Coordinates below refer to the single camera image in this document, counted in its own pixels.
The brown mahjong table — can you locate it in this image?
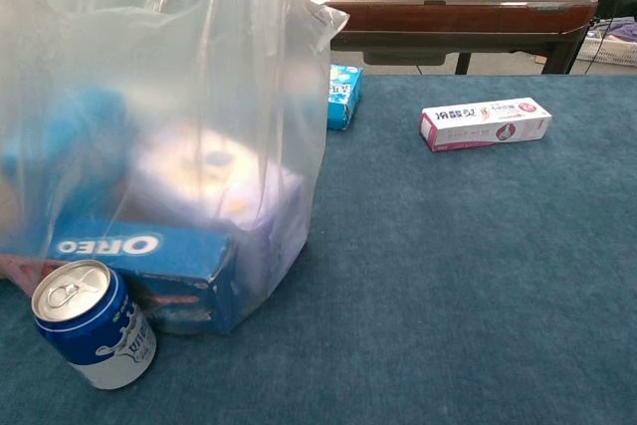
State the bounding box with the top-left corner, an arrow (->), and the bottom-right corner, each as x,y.
297,0 -> 599,76

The white blue printed pack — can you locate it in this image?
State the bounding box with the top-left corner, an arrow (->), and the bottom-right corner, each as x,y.
123,129 -> 306,307

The pink white toothpaste box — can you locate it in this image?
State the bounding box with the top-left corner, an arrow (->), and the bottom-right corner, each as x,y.
418,97 -> 553,153

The blue biscuit box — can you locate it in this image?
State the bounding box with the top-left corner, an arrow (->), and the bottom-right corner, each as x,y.
325,64 -> 364,131

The blue white drink can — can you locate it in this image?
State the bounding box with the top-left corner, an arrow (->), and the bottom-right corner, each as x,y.
30,259 -> 158,391

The blue Oreo cookie box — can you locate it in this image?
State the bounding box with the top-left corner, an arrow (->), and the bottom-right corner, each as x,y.
42,218 -> 241,336

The clear plastic bag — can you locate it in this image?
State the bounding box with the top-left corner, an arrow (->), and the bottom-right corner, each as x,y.
0,0 -> 350,337

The white plastic basket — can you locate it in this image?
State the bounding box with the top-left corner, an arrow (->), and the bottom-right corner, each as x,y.
576,20 -> 637,68

